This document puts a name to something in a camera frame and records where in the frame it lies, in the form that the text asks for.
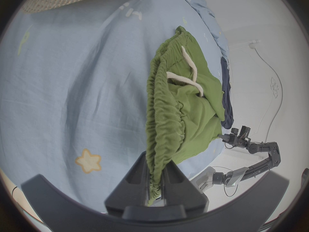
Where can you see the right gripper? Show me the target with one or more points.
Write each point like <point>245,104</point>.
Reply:
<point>231,139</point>

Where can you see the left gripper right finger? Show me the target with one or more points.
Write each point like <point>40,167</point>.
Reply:
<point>183,190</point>

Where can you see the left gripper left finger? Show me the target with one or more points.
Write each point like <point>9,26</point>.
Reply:
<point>130,187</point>

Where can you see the green shorts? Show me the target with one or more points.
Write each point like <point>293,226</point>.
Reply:
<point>188,119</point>

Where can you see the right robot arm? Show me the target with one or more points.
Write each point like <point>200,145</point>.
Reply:
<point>274,153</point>

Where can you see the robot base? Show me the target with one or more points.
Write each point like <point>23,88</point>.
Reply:
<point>204,177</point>

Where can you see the dark blue garment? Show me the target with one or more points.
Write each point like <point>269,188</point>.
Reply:
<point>228,110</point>

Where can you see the bed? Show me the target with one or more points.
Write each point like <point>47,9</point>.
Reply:
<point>60,81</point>

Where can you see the pale blue quilt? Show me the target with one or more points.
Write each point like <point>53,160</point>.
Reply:
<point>205,11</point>

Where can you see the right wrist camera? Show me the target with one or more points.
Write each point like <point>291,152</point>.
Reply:
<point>235,130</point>

